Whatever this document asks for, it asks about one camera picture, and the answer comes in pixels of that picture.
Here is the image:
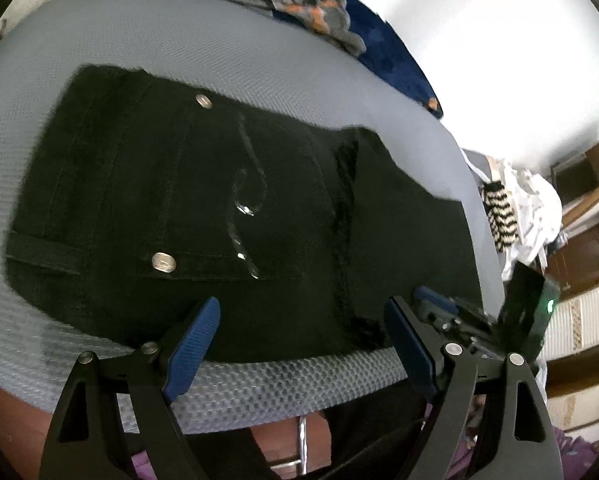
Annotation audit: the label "grey mesh bed mat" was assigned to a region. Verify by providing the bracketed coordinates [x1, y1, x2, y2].
[0, 0, 507, 436]

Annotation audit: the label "black pants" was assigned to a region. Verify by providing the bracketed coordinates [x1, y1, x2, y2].
[2, 62, 493, 363]

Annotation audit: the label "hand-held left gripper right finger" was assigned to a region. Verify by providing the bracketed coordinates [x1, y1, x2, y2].
[383, 296, 564, 480]

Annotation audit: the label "pile of white clothes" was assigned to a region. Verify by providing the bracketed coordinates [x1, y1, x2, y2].
[499, 157, 565, 281]

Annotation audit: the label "black white striped knit cloth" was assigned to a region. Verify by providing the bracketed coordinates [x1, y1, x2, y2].
[481, 180, 519, 255]

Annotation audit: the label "brown wooden furniture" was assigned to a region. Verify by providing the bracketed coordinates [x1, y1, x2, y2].
[544, 132, 599, 301]

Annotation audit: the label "blue floral blanket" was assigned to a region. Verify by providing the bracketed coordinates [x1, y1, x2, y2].
[120, 0, 443, 121]

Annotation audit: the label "metal bar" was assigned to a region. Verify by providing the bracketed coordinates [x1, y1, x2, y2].
[270, 417, 309, 476]

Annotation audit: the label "white ribbed drawer cabinet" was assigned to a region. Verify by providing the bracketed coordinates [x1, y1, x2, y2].
[539, 275, 599, 431]

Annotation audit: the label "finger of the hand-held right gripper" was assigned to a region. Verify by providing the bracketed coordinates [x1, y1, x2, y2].
[412, 286, 495, 323]
[426, 310, 500, 352]

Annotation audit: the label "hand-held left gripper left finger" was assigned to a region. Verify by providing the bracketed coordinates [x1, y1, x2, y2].
[40, 296, 221, 480]

